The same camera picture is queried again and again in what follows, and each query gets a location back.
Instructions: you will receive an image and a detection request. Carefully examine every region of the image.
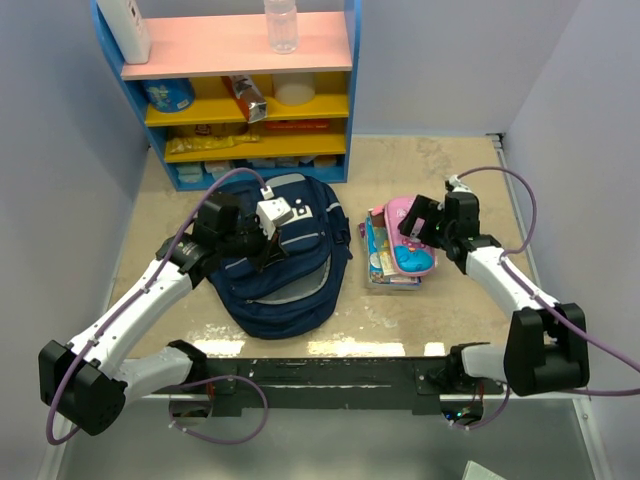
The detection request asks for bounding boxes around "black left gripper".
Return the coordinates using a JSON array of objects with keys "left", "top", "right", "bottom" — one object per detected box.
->
[{"left": 218, "top": 212, "right": 288, "bottom": 272}]

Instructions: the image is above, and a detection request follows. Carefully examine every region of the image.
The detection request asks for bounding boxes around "colourful children's book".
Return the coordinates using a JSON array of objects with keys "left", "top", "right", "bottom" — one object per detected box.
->
[{"left": 373, "top": 227, "right": 398, "bottom": 277}]

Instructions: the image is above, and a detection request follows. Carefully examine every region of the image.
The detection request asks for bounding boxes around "blue wooden shelf unit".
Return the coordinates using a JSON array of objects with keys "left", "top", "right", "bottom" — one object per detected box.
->
[{"left": 90, "top": 1, "right": 362, "bottom": 191}]

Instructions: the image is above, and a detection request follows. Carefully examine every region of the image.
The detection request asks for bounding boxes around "orange flat box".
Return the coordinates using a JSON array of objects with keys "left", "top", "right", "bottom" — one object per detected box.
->
[{"left": 263, "top": 119, "right": 330, "bottom": 132}]

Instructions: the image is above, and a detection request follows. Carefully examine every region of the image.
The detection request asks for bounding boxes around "white paper corner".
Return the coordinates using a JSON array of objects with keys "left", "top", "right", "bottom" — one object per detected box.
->
[{"left": 462, "top": 461, "right": 504, "bottom": 480}]

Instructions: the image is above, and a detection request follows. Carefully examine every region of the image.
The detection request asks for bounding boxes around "white rectangular box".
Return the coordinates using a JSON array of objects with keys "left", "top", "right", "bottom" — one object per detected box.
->
[{"left": 96, "top": 0, "right": 152, "bottom": 65}]

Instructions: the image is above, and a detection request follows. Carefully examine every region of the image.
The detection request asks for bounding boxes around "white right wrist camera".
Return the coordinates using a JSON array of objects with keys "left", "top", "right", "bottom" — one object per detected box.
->
[{"left": 445, "top": 175, "right": 473, "bottom": 197}]

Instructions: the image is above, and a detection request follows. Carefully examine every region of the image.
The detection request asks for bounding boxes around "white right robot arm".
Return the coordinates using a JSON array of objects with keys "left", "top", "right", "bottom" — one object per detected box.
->
[{"left": 399, "top": 191, "right": 590, "bottom": 396}]

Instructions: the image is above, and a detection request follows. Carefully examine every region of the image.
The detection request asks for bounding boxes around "orange snack bag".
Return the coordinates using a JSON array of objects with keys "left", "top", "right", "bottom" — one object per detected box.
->
[{"left": 222, "top": 75, "right": 268, "bottom": 124}]

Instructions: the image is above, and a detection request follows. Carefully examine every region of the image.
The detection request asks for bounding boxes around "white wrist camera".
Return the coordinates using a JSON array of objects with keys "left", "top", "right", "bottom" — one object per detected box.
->
[
  {"left": 256, "top": 186, "right": 294, "bottom": 239},
  {"left": 445, "top": 175, "right": 473, "bottom": 197}
]

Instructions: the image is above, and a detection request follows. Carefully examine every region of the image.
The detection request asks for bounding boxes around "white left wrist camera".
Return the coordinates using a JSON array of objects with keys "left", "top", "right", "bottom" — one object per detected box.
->
[{"left": 256, "top": 186, "right": 294, "bottom": 239}]

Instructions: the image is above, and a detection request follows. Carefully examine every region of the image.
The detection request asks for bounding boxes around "yellow snack packet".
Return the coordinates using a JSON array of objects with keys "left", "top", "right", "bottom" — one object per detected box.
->
[{"left": 166, "top": 133, "right": 261, "bottom": 155}]

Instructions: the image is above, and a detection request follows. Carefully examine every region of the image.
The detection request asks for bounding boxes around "navy blue student backpack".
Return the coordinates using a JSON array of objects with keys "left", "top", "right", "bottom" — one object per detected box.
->
[{"left": 208, "top": 173, "right": 352, "bottom": 340}]

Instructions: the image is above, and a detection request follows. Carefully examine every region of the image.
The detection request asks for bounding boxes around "pink cartoon pencil case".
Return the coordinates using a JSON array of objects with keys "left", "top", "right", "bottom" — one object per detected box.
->
[{"left": 384, "top": 196, "right": 437, "bottom": 277}]

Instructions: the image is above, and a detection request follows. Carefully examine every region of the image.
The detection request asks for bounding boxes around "white round container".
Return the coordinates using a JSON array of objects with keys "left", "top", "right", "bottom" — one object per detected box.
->
[{"left": 272, "top": 72, "right": 316, "bottom": 106}]

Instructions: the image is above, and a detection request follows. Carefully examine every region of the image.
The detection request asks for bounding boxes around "blue round tin can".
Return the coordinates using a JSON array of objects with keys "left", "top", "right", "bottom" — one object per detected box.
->
[{"left": 141, "top": 78, "right": 196, "bottom": 113}]

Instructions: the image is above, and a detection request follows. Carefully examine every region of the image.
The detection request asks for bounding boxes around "clear plastic water bottle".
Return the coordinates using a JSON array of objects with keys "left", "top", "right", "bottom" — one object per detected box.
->
[{"left": 263, "top": 0, "right": 299, "bottom": 54}]

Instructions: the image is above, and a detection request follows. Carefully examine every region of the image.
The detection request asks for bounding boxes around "blue children's book underneath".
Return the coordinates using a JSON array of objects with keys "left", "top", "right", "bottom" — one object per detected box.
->
[{"left": 359, "top": 212, "right": 421, "bottom": 290}]

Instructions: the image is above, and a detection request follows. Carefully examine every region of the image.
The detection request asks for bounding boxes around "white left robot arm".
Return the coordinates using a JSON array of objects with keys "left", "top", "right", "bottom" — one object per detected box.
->
[{"left": 38, "top": 187, "right": 295, "bottom": 445}]

